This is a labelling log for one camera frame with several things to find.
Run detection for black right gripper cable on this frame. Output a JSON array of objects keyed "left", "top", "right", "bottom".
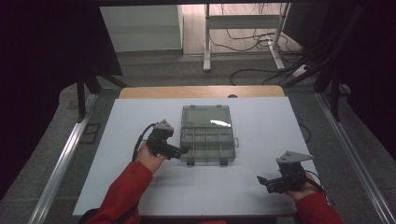
[{"left": 304, "top": 169, "right": 325, "bottom": 192}]

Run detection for wooden table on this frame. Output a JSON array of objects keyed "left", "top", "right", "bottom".
[{"left": 119, "top": 85, "right": 286, "bottom": 100}]

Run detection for white metal desk frame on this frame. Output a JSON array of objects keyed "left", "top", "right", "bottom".
[{"left": 203, "top": 3, "right": 292, "bottom": 73}]

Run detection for clear plastic compartment box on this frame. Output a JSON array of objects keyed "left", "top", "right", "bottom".
[{"left": 179, "top": 105, "right": 240, "bottom": 167}]

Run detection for white board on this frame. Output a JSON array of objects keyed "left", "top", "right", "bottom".
[{"left": 73, "top": 96, "right": 321, "bottom": 217}]

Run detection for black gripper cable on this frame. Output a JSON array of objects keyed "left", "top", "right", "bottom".
[
  {"left": 132, "top": 122, "right": 158, "bottom": 162},
  {"left": 304, "top": 169, "right": 325, "bottom": 192}
]

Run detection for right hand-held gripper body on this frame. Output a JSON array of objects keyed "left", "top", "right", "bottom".
[{"left": 265, "top": 150, "right": 314, "bottom": 194}]

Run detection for white panel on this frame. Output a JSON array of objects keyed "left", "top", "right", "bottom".
[{"left": 99, "top": 4, "right": 185, "bottom": 54}]

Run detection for dark curtain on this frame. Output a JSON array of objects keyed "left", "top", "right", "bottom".
[
  {"left": 0, "top": 0, "right": 123, "bottom": 200},
  {"left": 281, "top": 0, "right": 396, "bottom": 154}
]

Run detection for white power strip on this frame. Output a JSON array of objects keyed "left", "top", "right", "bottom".
[{"left": 291, "top": 64, "right": 308, "bottom": 78}]

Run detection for aluminium rail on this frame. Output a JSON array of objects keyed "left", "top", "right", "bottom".
[
  {"left": 315, "top": 92, "right": 396, "bottom": 224},
  {"left": 27, "top": 92, "right": 100, "bottom": 224}
]

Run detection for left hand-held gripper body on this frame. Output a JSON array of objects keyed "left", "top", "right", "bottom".
[{"left": 146, "top": 119, "right": 182, "bottom": 159}]

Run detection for person's left hand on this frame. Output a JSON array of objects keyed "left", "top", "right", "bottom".
[{"left": 134, "top": 141, "right": 168, "bottom": 174}]

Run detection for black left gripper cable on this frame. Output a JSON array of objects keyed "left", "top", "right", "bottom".
[{"left": 132, "top": 122, "right": 158, "bottom": 162}]

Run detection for black floor cables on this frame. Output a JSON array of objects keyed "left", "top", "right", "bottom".
[{"left": 208, "top": 3, "right": 307, "bottom": 87}]

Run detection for black metal stand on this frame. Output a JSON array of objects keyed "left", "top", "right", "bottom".
[
  {"left": 75, "top": 73, "right": 129, "bottom": 123},
  {"left": 313, "top": 60, "right": 351, "bottom": 121}
]

